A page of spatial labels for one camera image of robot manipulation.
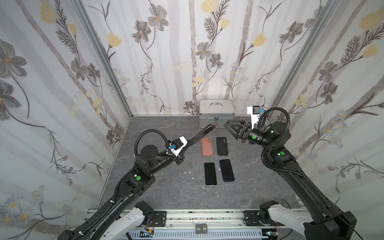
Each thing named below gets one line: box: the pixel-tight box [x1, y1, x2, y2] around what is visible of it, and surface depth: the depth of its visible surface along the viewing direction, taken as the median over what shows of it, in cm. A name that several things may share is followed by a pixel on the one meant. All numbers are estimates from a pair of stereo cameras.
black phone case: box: [216, 137, 229, 156], surface depth 106 cm
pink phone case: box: [201, 137, 214, 157], surface depth 104 cm
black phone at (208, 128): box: [187, 123, 216, 146], surface depth 59 cm
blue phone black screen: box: [219, 159, 235, 182], surface depth 92 cm
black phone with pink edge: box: [204, 162, 217, 186], surface depth 92 cm
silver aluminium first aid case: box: [198, 99, 235, 129], surface depth 108 cm
